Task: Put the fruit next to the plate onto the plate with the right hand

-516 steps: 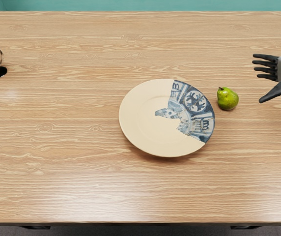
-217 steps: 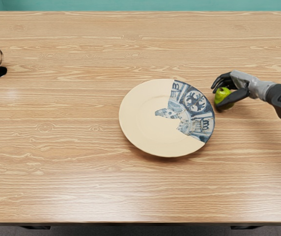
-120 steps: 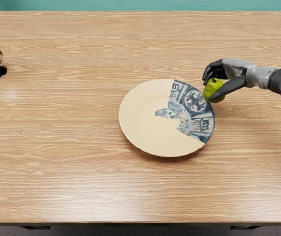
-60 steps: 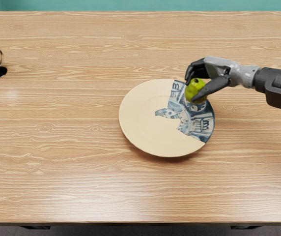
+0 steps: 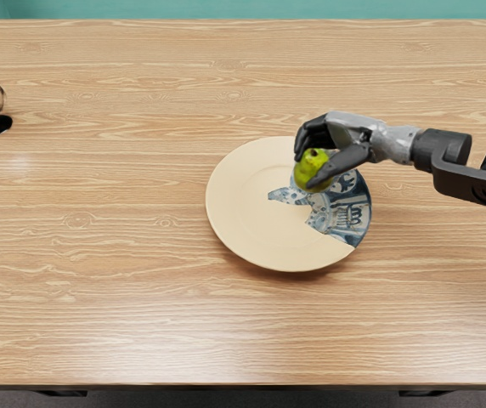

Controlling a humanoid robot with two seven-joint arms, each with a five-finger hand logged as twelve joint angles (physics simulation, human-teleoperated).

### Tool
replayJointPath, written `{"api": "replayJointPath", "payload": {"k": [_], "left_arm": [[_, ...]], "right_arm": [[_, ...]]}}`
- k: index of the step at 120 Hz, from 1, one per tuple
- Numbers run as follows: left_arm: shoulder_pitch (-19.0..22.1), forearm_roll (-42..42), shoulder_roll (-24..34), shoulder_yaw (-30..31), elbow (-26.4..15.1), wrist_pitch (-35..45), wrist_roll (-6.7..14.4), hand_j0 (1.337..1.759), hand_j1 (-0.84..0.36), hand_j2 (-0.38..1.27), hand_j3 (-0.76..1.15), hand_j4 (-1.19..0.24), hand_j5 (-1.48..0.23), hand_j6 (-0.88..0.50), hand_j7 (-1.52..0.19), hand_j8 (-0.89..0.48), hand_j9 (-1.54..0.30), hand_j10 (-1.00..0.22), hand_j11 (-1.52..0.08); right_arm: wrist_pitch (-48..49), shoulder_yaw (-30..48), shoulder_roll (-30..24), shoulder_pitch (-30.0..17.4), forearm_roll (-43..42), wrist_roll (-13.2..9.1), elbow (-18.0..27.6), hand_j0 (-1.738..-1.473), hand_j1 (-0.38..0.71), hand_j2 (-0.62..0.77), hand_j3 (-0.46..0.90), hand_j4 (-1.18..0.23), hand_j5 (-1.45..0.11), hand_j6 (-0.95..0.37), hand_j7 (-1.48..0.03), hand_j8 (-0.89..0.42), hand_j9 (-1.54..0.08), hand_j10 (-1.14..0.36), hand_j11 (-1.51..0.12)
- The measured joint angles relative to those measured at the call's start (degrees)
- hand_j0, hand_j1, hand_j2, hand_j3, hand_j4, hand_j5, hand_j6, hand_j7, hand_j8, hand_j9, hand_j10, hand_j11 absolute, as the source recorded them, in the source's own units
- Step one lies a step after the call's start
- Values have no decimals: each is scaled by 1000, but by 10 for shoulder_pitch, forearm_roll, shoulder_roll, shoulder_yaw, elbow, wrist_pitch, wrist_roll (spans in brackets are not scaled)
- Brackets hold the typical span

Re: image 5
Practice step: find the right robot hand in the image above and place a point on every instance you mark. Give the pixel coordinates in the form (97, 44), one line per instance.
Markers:
(355, 135)

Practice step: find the green pear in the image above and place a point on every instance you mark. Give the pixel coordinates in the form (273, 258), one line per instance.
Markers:
(309, 168)

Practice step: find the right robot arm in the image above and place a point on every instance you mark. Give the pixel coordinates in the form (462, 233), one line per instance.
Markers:
(464, 161)

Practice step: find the cream plate with blue pattern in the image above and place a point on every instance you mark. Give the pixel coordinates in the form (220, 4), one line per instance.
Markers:
(264, 212)

